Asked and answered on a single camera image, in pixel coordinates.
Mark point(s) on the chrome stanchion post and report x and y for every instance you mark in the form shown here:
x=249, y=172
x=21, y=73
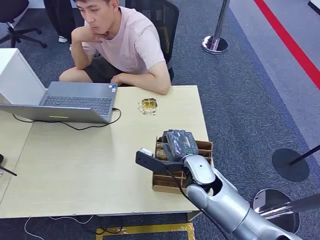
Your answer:
x=269, y=202
x=215, y=44

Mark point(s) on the yellow floor tape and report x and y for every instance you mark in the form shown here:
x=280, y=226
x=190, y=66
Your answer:
x=149, y=228

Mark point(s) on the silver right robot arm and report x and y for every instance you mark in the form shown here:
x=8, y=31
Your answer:
x=225, y=205

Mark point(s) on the black rod stand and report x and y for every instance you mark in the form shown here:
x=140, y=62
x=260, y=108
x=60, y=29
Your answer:
x=1, y=159

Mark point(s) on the brown cardboard organizer box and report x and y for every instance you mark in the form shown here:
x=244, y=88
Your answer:
x=164, y=182

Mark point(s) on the light wooden desk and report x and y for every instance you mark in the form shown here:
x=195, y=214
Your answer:
x=10, y=139
x=87, y=172

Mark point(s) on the black stanchion post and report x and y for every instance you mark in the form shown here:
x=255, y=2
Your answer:
x=290, y=165

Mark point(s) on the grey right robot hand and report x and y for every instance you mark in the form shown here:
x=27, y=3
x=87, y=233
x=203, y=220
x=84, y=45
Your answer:
x=181, y=144

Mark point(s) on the white cabinet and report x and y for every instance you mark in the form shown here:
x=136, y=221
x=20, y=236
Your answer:
x=15, y=76

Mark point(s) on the grey laptop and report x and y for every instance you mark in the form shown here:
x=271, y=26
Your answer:
x=75, y=99

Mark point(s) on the black office chair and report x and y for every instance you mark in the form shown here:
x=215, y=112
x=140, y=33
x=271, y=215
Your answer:
x=12, y=8
x=162, y=20

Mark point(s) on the person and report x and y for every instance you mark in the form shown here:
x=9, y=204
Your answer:
x=135, y=43
x=60, y=16

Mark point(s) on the gold card packet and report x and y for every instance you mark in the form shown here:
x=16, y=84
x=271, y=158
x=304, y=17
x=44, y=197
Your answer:
x=148, y=106

